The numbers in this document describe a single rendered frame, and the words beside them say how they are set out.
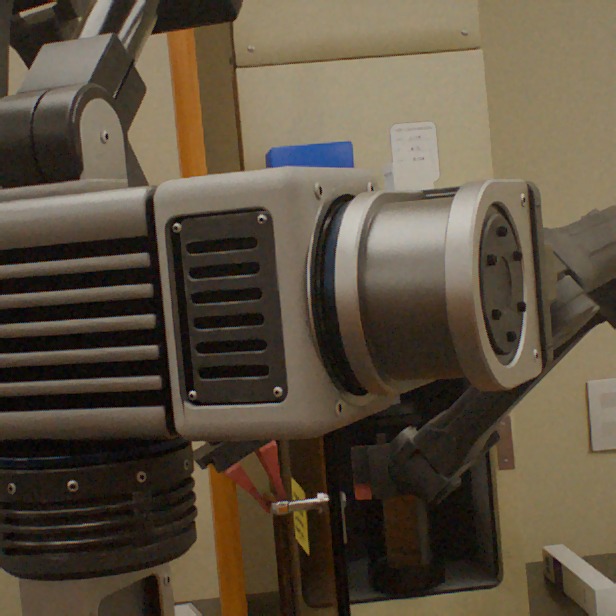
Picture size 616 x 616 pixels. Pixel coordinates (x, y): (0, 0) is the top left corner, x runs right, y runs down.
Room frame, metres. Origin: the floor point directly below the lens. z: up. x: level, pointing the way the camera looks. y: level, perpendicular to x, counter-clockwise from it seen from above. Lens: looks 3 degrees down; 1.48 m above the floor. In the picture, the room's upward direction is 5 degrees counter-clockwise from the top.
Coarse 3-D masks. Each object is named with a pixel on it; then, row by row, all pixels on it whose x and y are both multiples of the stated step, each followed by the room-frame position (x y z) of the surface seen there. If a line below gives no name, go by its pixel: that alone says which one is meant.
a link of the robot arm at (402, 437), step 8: (408, 432) 1.59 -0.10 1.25; (496, 432) 1.65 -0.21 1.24; (392, 440) 1.59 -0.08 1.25; (400, 440) 1.59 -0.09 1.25; (488, 440) 1.65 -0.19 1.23; (496, 440) 1.66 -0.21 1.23; (392, 448) 1.61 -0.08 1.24; (488, 448) 1.66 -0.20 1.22; (480, 456) 1.66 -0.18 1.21; (456, 480) 1.57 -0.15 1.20; (448, 488) 1.57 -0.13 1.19; (440, 496) 1.57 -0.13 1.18
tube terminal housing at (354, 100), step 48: (240, 96) 1.77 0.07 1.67; (288, 96) 1.78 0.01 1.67; (336, 96) 1.78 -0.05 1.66; (384, 96) 1.79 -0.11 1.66; (432, 96) 1.79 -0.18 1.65; (480, 96) 1.80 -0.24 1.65; (240, 144) 1.81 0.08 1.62; (288, 144) 1.78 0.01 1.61; (384, 144) 1.79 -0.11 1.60; (480, 144) 1.80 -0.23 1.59
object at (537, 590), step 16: (592, 560) 2.18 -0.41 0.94; (608, 560) 2.17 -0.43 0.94; (528, 576) 2.12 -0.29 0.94; (544, 576) 2.11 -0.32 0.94; (608, 576) 2.08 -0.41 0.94; (272, 592) 2.16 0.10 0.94; (528, 592) 2.03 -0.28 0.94; (544, 592) 2.02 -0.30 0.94; (560, 592) 2.01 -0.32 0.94; (208, 608) 2.10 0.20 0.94; (256, 608) 2.07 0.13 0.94; (272, 608) 2.06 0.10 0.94; (544, 608) 1.93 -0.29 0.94; (560, 608) 1.93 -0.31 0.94; (576, 608) 1.92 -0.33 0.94
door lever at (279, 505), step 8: (264, 496) 1.55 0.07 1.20; (272, 496) 1.53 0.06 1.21; (280, 496) 1.52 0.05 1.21; (320, 496) 1.49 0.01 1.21; (272, 504) 1.49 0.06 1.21; (280, 504) 1.48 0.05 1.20; (288, 504) 1.49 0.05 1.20; (296, 504) 1.49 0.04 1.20; (304, 504) 1.49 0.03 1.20; (312, 504) 1.49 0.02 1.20; (320, 504) 1.49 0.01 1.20; (272, 512) 1.49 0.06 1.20; (280, 512) 1.48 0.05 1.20; (288, 512) 1.49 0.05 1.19; (320, 512) 1.49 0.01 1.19
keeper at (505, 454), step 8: (504, 424) 1.80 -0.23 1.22; (504, 432) 1.80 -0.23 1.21; (504, 440) 1.80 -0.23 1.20; (512, 440) 1.80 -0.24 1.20; (504, 448) 1.80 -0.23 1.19; (512, 448) 1.80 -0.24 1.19; (504, 456) 1.80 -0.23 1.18; (512, 456) 1.80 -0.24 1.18; (504, 464) 1.80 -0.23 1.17; (512, 464) 1.80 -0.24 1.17
